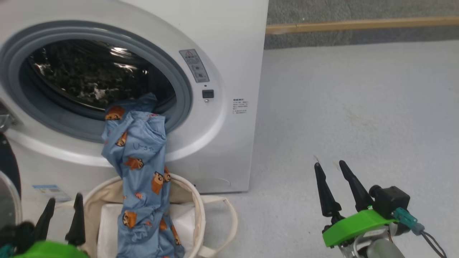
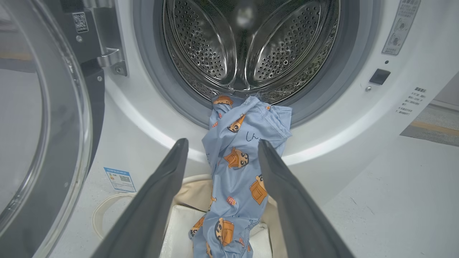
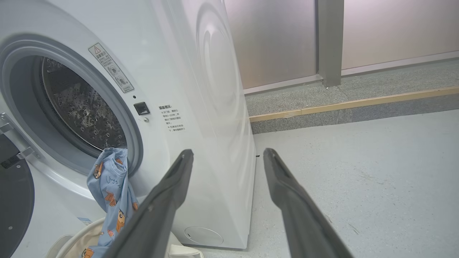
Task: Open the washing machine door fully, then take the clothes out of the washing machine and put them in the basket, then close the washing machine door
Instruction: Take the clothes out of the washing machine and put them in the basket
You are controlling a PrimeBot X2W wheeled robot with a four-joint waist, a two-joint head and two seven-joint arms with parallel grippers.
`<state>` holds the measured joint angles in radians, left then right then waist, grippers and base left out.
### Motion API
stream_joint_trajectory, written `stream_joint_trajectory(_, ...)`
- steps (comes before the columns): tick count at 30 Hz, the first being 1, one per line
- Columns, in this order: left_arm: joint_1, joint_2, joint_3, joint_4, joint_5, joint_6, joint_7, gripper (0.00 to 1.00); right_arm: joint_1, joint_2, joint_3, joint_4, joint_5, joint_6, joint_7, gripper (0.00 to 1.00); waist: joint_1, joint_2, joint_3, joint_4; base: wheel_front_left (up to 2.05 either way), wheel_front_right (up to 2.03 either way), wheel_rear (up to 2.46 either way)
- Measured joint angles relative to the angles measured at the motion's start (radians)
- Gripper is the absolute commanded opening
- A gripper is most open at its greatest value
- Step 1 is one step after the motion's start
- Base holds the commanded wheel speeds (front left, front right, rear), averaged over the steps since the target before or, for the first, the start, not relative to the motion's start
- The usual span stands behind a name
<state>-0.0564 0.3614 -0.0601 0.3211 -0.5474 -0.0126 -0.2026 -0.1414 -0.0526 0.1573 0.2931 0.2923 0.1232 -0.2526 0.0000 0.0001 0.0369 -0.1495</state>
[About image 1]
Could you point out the steel washing machine drum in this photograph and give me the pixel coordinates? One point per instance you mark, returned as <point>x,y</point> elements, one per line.
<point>89,71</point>

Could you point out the blue owl-print garment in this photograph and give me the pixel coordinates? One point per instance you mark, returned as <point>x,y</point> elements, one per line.
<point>141,161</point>

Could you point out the grey warning sticker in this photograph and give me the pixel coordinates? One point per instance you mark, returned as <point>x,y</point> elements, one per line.
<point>195,66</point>

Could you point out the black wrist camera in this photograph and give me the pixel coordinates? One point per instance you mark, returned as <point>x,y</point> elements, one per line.
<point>391,200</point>
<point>18,234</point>

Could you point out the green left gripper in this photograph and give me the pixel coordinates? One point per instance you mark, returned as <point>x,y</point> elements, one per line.
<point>50,251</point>

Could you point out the cream canvas laundry basket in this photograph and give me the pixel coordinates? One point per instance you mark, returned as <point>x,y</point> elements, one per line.
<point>200,222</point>

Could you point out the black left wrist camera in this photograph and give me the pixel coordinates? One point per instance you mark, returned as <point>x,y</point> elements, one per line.
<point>18,234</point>

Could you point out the small printed text label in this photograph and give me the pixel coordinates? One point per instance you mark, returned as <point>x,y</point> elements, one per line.
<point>240,106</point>

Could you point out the black washing machine door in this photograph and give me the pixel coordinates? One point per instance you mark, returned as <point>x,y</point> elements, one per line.
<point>9,200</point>

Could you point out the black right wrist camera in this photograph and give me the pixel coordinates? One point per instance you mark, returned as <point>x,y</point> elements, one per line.
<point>391,200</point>

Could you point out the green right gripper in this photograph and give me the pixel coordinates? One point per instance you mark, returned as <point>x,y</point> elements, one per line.
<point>355,225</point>

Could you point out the blue energy label sticker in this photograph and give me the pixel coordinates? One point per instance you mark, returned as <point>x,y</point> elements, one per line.
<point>50,191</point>

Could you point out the white front-load washing machine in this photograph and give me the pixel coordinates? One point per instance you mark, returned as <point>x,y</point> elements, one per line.
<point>229,143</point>

